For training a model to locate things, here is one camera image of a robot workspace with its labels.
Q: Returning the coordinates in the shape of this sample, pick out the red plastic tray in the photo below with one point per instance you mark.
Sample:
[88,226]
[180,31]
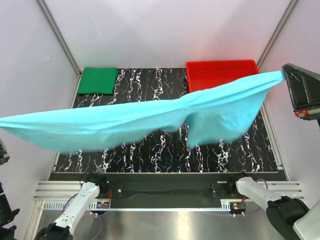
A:
[203,75]

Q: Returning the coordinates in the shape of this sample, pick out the left aluminium corner post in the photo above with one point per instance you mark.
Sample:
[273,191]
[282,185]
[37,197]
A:
[58,35]

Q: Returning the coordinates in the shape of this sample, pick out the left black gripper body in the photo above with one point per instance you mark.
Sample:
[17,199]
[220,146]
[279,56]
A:
[3,154]

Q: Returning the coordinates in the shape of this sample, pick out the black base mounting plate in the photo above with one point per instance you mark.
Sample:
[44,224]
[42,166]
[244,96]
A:
[130,190]

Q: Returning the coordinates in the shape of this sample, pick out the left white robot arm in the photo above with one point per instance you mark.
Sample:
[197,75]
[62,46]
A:
[94,186]

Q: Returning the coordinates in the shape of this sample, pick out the folded green t shirt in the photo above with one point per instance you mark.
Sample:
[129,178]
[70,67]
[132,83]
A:
[97,81]

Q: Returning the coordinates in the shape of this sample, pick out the aluminium front rail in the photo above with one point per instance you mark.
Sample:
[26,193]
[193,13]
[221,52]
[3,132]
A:
[56,193]

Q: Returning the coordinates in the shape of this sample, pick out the light blue t shirt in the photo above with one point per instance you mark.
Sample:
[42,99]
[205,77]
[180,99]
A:
[224,112]

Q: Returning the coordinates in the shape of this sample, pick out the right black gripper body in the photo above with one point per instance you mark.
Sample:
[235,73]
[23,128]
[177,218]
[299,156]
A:
[307,106]

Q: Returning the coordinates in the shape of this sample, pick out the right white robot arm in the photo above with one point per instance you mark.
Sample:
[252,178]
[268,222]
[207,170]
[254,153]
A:
[292,219]

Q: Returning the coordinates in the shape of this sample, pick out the aluminium corner post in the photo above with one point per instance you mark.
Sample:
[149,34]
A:
[290,8]
[58,35]

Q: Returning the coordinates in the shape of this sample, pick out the right aluminium corner post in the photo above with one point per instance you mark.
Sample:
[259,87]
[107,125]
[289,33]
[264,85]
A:
[290,8]

